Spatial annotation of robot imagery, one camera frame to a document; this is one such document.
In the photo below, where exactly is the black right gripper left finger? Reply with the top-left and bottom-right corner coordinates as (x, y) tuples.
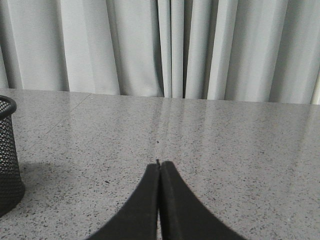
(89, 164), (160, 240)

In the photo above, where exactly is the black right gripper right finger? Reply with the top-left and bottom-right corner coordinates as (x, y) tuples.
(159, 161), (244, 240)

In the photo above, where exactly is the black mesh metal bucket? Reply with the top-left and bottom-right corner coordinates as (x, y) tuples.
(0, 95), (25, 216)

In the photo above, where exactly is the grey pleated curtain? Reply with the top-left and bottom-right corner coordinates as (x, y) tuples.
(0, 0), (320, 104)

